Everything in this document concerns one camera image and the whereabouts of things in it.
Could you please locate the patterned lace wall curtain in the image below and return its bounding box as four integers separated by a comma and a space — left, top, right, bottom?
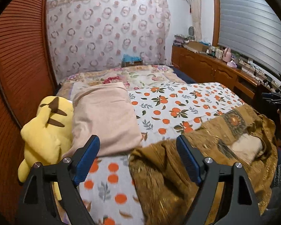
46, 0, 170, 82

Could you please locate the yellow plush toy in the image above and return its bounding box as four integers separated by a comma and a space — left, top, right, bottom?
17, 95, 75, 201

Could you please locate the cardboard box on cabinet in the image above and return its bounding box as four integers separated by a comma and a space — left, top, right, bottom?
184, 41, 209, 53

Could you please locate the orange print bed sheet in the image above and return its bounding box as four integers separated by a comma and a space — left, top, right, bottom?
79, 83, 244, 224

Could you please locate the floral quilt blanket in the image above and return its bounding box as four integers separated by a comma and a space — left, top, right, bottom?
57, 64, 185, 100

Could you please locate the wooden louvered wardrobe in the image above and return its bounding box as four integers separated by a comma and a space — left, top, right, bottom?
0, 0, 56, 224

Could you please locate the wooden sideboard cabinet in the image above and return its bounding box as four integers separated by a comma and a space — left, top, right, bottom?
171, 46, 258, 102

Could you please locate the gold brocade garment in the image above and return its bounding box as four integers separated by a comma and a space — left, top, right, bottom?
129, 104, 278, 224

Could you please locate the grey window blind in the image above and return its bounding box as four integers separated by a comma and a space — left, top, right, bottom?
218, 0, 281, 74

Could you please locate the pink folded pillow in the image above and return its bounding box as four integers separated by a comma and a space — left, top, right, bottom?
63, 82, 142, 157

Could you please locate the blue topped box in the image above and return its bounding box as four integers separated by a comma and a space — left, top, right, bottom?
121, 54, 143, 67

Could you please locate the navy blue bed cover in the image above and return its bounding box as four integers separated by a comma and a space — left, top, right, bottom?
170, 66, 196, 84

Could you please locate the pink bottle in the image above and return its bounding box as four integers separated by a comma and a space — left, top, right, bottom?
222, 47, 231, 62

